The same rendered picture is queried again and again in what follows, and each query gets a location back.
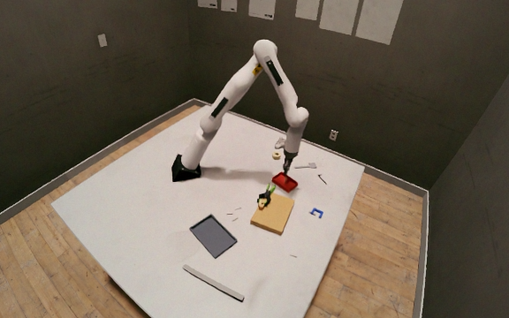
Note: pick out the beige hollow cylinder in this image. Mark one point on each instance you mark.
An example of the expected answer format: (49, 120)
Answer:
(276, 155)

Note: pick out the black spring clamp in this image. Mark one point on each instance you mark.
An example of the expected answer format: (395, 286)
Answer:
(266, 195)

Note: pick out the grey flat bar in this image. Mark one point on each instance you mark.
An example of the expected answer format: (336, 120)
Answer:
(311, 165)
(214, 283)

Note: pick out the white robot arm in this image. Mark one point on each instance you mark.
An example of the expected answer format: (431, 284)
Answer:
(264, 58)

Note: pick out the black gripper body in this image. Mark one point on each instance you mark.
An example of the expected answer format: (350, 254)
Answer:
(289, 156)

